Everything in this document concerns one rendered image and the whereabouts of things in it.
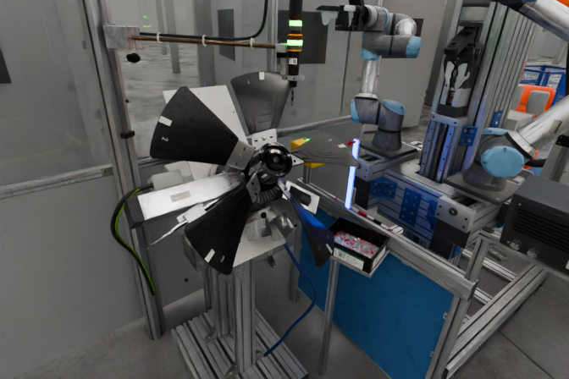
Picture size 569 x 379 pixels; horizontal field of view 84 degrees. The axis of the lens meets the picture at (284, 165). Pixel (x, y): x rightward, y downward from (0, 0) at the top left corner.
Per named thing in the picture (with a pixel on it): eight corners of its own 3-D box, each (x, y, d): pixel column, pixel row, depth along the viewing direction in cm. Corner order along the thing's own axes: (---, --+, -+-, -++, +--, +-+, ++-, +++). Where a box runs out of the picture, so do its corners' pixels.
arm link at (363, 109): (377, 125, 156) (396, 8, 147) (347, 122, 160) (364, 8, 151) (378, 125, 168) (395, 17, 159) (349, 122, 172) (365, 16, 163)
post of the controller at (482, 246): (463, 277, 105) (480, 228, 96) (467, 274, 106) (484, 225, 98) (472, 283, 102) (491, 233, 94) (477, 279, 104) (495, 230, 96)
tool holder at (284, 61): (272, 79, 95) (273, 44, 91) (279, 75, 102) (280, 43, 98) (301, 81, 93) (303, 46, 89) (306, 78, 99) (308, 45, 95)
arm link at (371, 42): (387, 62, 122) (392, 30, 118) (358, 59, 125) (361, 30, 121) (388, 59, 129) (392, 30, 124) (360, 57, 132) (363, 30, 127)
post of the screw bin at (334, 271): (317, 373, 160) (332, 245, 126) (319, 368, 162) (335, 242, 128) (322, 376, 158) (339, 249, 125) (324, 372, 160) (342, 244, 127)
